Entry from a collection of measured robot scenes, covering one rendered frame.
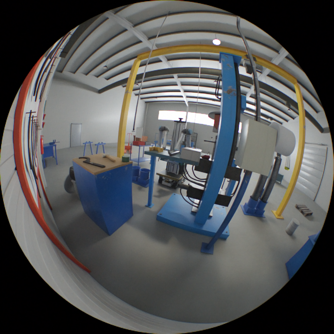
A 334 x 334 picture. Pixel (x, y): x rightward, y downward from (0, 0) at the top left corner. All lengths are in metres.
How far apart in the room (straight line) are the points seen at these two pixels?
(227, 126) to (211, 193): 0.85
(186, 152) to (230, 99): 0.90
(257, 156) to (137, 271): 1.58
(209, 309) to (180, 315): 0.29
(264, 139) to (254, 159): 0.20
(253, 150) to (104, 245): 1.86
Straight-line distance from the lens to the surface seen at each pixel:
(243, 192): 1.03
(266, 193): 2.87
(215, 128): 1.62
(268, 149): 0.97
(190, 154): 1.24
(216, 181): 1.34
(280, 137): 1.02
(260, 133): 0.92
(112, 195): 1.24
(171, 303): 1.32
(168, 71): 7.24
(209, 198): 1.44
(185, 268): 1.40
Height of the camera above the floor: 1.29
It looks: 17 degrees down
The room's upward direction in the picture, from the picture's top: 8 degrees clockwise
